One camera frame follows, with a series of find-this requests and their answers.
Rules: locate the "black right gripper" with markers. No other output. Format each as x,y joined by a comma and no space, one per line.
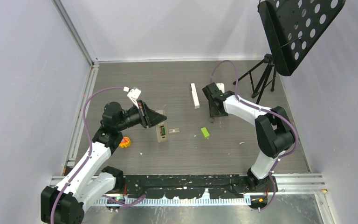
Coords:
214,114

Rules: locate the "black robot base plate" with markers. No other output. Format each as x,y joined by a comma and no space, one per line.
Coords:
190,186

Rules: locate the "black perforated music stand tray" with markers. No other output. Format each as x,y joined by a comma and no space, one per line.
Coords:
293,27

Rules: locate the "orange yellow round toy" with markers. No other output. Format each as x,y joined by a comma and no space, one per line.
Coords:
125,142

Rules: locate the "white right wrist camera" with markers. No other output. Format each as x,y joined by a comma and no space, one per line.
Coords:
221,87

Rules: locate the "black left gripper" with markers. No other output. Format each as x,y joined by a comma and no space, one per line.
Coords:
148,117

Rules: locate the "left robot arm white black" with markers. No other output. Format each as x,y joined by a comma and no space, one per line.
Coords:
68,201

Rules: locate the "green rectangular block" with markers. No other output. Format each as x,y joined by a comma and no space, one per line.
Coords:
205,132

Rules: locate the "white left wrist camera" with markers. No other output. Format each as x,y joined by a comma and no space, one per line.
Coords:
133,94

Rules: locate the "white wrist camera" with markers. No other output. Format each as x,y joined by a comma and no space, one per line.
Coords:
221,87
133,94

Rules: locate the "black tripod stand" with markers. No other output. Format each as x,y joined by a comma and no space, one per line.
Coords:
268,77

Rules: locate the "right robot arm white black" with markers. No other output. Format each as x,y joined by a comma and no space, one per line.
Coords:
274,132

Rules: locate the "slim white remote control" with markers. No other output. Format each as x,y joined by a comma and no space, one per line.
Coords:
194,96

